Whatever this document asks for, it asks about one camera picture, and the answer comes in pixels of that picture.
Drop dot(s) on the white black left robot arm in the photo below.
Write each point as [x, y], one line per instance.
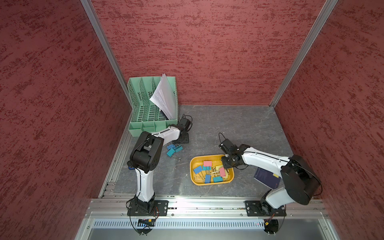
[146, 156]

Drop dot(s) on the pink binder clip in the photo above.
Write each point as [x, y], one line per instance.
[208, 163]
[219, 172]

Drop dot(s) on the navy notebook with yellow label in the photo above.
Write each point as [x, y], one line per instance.
[267, 178]

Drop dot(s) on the aluminium front rail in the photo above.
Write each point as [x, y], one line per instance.
[205, 207]

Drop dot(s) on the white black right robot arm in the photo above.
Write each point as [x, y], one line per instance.
[300, 181]

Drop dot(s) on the white paper stack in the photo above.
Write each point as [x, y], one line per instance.
[165, 97]

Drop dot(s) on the yellow plastic storage box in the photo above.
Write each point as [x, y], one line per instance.
[216, 159]

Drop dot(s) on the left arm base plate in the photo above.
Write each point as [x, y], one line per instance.
[159, 209]

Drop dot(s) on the green plastic file organizer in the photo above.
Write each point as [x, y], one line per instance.
[146, 115]

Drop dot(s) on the teal binder clip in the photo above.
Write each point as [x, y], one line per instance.
[217, 179]
[206, 168]
[178, 148]
[173, 154]

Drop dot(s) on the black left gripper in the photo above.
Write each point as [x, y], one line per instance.
[185, 141]

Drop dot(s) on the blue binder clip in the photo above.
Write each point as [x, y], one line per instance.
[204, 179]
[171, 146]
[198, 171]

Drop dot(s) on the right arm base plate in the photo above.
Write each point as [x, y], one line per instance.
[263, 209]

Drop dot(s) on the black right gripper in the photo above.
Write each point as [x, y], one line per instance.
[226, 165]

